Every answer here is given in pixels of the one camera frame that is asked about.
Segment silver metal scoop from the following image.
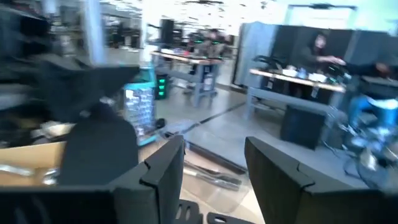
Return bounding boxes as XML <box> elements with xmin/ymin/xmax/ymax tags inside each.
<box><xmin>0</xmin><ymin>163</ymin><xmax>60</xmax><ymax>186</ymax></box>

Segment steel box grater teal handle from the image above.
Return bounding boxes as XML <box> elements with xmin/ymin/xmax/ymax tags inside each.
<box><xmin>123</xmin><ymin>63</ymin><xmax>157</xmax><ymax>147</ymax></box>

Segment clear plastic bin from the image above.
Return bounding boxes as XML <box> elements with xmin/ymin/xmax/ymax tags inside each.
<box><xmin>160</xmin><ymin>119</ymin><xmax>253</xmax><ymax>214</ymax></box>

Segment blue-grey partition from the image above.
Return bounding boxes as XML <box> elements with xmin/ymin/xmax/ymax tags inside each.
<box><xmin>233</xmin><ymin>21</ymin><xmax>280</xmax><ymax>88</ymax></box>

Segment yellow-orange plastic bin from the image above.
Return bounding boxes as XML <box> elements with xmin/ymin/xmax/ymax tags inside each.
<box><xmin>0</xmin><ymin>123</ymin><xmax>68</xmax><ymax>187</ymax></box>

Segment black box green lights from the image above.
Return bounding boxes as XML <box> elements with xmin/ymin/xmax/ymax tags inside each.
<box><xmin>154</xmin><ymin>73</ymin><xmax>171</xmax><ymax>101</ymax></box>

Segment grey pillar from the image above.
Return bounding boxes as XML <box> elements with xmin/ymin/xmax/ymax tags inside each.
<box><xmin>81</xmin><ymin>0</ymin><xmax>107</xmax><ymax>65</ymax></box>

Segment slotted black turner steel neck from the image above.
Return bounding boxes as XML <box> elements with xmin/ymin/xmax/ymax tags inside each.
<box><xmin>173</xmin><ymin>198</ymin><xmax>257</xmax><ymax>224</ymax></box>

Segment black computer tower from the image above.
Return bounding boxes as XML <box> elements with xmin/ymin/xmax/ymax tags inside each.
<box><xmin>279</xmin><ymin>104</ymin><xmax>328</xmax><ymax>151</ymax></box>

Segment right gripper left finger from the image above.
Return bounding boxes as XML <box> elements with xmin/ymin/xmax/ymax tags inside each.
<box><xmin>0</xmin><ymin>135</ymin><xmax>186</xmax><ymax>224</ymax></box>

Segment office chair base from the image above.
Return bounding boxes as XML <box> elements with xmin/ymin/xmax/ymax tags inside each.
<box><xmin>323</xmin><ymin>124</ymin><xmax>398</xmax><ymax>190</ymax></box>

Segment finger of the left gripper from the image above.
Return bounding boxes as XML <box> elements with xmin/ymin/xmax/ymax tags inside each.
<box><xmin>45</xmin><ymin>61</ymin><xmax>141</xmax><ymax>108</ymax></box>

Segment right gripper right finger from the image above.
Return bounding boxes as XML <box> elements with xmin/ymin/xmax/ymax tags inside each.
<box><xmin>244</xmin><ymin>136</ymin><xmax>398</xmax><ymax>224</ymax></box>

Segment person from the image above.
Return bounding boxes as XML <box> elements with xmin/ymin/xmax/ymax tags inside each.
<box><xmin>292</xmin><ymin>30</ymin><xmax>346</xmax><ymax>94</ymax></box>
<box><xmin>192</xmin><ymin>28</ymin><xmax>233</xmax><ymax>59</ymax></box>
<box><xmin>344</xmin><ymin>58</ymin><xmax>398</xmax><ymax>147</ymax></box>

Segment black monitor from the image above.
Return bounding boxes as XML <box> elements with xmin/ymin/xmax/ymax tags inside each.
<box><xmin>159</xmin><ymin>18</ymin><xmax>175</xmax><ymax>45</ymax></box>

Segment black partition panel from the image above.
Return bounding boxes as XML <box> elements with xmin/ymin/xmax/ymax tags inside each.
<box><xmin>273</xmin><ymin>25</ymin><xmax>398</xmax><ymax>77</ymax></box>

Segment wooden-top grey table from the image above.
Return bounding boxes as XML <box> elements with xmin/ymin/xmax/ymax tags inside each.
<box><xmin>150</xmin><ymin>50</ymin><xmax>225</xmax><ymax>107</ymax></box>
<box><xmin>247</xmin><ymin>67</ymin><xmax>348</xmax><ymax>150</ymax></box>

